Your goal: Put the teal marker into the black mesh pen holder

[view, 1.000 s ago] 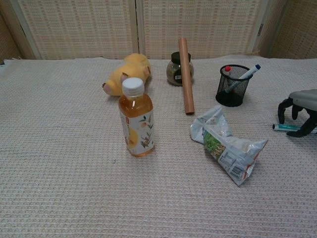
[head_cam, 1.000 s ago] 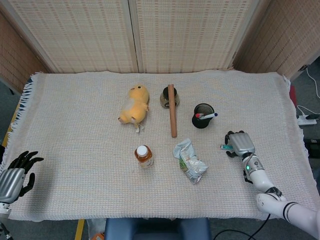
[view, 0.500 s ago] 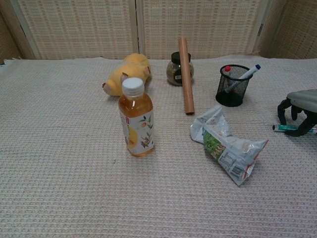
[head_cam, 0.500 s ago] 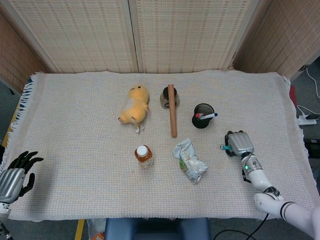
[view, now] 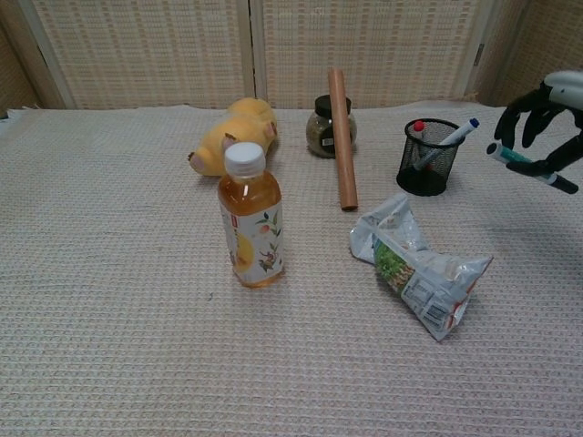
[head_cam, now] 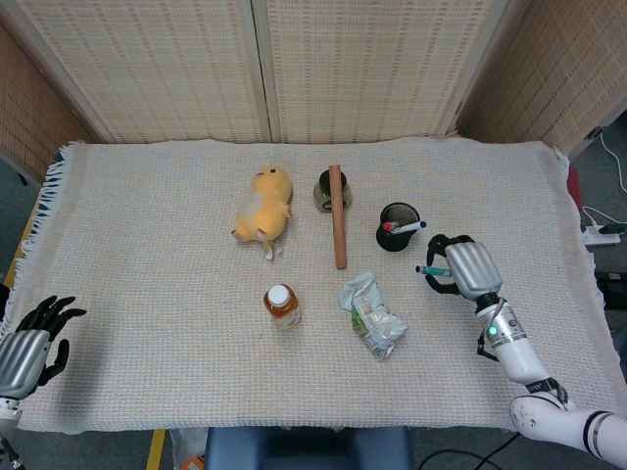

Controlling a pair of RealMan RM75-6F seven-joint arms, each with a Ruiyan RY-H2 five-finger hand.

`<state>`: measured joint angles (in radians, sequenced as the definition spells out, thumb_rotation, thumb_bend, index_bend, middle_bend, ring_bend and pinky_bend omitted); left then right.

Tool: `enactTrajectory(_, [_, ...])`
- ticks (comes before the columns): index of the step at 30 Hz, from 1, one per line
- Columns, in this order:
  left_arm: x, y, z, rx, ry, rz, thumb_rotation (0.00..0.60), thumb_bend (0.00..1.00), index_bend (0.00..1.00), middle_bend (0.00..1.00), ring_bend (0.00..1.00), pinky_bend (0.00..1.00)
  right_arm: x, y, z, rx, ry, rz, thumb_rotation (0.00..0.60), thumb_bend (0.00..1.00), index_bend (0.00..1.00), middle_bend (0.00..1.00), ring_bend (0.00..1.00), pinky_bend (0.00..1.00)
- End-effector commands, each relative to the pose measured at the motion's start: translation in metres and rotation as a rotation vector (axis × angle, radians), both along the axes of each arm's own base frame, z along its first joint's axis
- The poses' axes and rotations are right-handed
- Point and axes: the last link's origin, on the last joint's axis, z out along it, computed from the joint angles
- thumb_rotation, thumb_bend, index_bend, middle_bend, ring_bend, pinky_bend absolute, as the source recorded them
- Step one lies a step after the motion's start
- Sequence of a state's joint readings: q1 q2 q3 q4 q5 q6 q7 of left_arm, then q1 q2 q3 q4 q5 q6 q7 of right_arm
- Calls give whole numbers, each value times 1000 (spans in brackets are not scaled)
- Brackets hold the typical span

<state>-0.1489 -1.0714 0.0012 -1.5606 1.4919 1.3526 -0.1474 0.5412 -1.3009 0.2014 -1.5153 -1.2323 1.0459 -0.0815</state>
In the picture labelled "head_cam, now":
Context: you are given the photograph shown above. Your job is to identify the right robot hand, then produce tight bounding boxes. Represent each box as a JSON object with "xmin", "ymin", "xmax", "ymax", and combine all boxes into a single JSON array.
[{"xmin": 423, "ymin": 233, "xmax": 505, "ymax": 302}]

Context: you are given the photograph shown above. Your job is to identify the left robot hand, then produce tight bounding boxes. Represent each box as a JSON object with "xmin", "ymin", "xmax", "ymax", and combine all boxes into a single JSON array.
[{"xmin": 0, "ymin": 295, "xmax": 88, "ymax": 400}]

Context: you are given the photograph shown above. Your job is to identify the black mesh pen holder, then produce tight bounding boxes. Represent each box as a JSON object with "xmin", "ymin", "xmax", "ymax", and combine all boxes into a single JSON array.
[{"xmin": 375, "ymin": 202, "xmax": 422, "ymax": 254}]

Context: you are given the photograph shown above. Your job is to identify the crumpled snack bag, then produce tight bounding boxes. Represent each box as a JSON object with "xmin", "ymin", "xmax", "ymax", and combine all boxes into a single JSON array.
[{"xmin": 339, "ymin": 271, "xmax": 410, "ymax": 362}]

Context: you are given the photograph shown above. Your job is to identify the white power strip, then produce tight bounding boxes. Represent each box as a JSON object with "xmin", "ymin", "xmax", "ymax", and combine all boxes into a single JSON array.
[{"xmin": 582, "ymin": 222, "xmax": 621, "ymax": 247}]

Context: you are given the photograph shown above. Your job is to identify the wooden rolling pin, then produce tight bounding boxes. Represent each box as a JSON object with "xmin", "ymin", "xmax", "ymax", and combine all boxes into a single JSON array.
[{"xmin": 328, "ymin": 164, "xmax": 349, "ymax": 270}]

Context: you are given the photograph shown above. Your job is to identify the beige woven tablecloth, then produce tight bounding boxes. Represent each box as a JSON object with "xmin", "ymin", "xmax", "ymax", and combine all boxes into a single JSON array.
[{"xmin": 6, "ymin": 136, "xmax": 627, "ymax": 436}]

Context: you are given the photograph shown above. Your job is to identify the glass jar with black lid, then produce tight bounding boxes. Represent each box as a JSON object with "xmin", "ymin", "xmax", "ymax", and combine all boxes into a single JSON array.
[{"xmin": 313, "ymin": 168, "xmax": 354, "ymax": 213}]

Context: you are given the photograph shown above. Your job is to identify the tea bottle with white cap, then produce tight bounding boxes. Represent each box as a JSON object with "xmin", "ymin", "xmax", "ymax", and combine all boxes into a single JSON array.
[{"xmin": 263, "ymin": 284, "xmax": 303, "ymax": 331}]

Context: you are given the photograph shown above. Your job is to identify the yellow plush toy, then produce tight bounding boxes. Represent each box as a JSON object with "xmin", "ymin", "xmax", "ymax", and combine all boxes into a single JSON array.
[{"xmin": 231, "ymin": 165, "xmax": 295, "ymax": 261}]

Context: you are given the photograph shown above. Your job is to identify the blue padded seat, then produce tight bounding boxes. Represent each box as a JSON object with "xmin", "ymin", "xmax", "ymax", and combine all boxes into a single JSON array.
[{"xmin": 204, "ymin": 426, "xmax": 413, "ymax": 470}]

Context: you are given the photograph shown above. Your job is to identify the woven folding screen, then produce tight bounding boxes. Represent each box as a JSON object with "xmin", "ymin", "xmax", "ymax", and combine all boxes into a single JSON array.
[{"xmin": 0, "ymin": 0, "xmax": 627, "ymax": 185}]

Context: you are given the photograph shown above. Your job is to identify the white cable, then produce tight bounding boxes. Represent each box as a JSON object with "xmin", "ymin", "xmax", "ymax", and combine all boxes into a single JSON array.
[{"xmin": 580, "ymin": 132, "xmax": 627, "ymax": 231}]

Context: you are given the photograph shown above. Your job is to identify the black cable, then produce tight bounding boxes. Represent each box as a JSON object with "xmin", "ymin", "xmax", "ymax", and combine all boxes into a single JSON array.
[{"xmin": 418, "ymin": 430, "xmax": 520, "ymax": 470}]

